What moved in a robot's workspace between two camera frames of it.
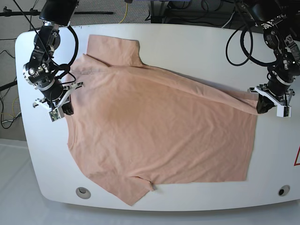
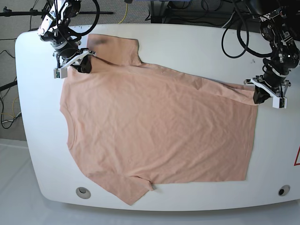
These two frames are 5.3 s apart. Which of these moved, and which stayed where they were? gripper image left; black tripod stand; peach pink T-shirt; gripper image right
Moved: gripper image right; gripper image left
Stayed: black tripod stand; peach pink T-shirt
